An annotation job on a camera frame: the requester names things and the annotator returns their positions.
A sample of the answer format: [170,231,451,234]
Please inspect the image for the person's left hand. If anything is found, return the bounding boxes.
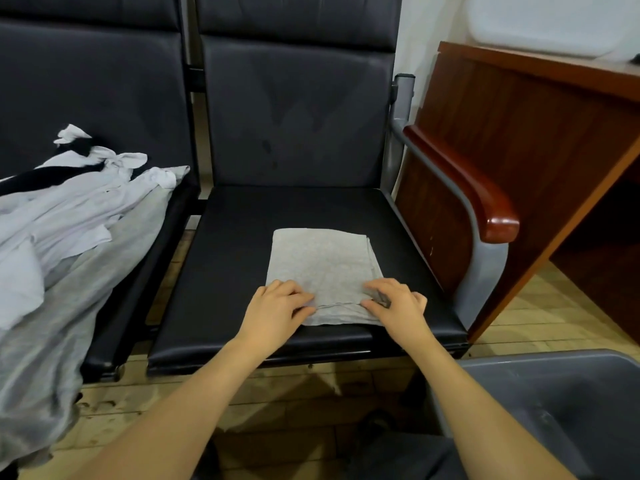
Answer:
[236,279,318,359]

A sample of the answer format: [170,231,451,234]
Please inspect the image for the person's right hand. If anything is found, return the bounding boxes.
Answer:
[359,277,432,352]

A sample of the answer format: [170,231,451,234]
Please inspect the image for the grey t-shirt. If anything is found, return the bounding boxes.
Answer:
[264,227,389,329]

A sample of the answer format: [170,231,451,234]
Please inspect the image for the grey plastic storage bin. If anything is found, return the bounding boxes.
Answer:
[428,349,640,480]

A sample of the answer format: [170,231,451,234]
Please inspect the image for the pile of clothes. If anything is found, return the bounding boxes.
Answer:
[0,123,192,473]

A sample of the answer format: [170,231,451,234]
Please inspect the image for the person's left forearm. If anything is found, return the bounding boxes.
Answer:
[73,339,273,480]

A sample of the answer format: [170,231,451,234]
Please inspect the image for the person's right forearm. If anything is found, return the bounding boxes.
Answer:
[398,335,578,480]

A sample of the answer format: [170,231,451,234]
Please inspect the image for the person's blue jeans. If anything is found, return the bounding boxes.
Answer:
[343,423,463,480]

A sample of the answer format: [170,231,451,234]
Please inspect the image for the brown wooden bench armrest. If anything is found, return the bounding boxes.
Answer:
[402,123,522,245]

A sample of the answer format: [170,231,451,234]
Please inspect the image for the black leather bench seat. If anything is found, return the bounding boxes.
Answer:
[0,0,203,386]
[146,0,472,378]

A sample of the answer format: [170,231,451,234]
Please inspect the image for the brown wooden desk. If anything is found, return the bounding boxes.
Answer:
[394,41,640,346]

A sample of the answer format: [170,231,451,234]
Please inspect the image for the white plastic tray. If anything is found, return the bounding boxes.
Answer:
[464,0,640,65]

